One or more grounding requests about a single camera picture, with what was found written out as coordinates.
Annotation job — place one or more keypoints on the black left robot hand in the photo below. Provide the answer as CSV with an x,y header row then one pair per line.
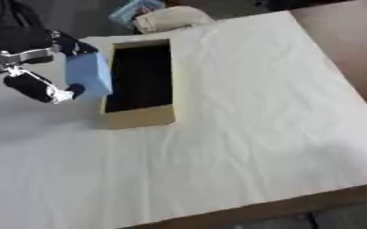
x,y
24,41

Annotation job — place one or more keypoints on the light blue rectangular block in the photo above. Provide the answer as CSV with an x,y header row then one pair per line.
x,y
88,74

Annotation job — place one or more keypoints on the beige cloth bag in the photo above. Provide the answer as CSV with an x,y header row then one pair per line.
x,y
171,18

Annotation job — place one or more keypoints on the blue patterned bag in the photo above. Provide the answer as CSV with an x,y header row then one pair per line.
x,y
132,10

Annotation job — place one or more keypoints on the tan cardboard box black inside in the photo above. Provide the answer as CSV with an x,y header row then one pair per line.
x,y
139,83

